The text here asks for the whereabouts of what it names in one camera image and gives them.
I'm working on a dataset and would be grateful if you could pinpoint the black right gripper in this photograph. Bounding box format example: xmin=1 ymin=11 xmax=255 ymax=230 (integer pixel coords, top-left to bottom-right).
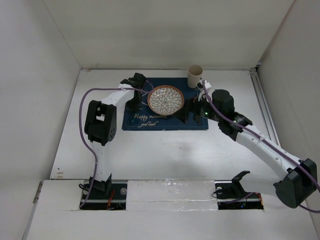
xmin=172 ymin=91 xmax=223 ymax=124

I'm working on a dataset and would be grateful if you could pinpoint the floral ceramic plate orange rim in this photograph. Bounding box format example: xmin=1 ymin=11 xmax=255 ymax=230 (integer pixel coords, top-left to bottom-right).
xmin=147 ymin=85 xmax=185 ymax=116

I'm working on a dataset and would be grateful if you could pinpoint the beige paper cup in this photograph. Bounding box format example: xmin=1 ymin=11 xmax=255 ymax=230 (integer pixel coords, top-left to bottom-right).
xmin=187 ymin=64 xmax=203 ymax=89

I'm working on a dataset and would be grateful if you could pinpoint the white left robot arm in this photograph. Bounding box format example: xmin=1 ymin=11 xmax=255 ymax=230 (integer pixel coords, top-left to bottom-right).
xmin=84 ymin=72 xmax=147 ymax=199

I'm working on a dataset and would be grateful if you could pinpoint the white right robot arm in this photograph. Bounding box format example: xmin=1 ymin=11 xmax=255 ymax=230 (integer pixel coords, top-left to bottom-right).
xmin=174 ymin=89 xmax=320 ymax=209

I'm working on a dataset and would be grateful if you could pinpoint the white foam front board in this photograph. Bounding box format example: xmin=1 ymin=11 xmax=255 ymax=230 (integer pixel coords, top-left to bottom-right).
xmin=27 ymin=180 xmax=318 ymax=240

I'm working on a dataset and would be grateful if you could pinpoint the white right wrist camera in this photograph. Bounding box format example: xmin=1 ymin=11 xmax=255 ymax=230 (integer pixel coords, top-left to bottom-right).
xmin=196 ymin=78 xmax=212 ymax=93

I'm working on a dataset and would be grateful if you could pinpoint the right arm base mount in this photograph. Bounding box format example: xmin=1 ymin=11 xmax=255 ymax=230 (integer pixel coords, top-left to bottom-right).
xmin=211 ymin=170 xmax=264 ymax=210

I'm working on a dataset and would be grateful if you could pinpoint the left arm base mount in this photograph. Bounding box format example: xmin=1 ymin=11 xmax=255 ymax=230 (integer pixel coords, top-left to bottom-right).
xmin=78 ymin=180 xmax=128 ymax=211

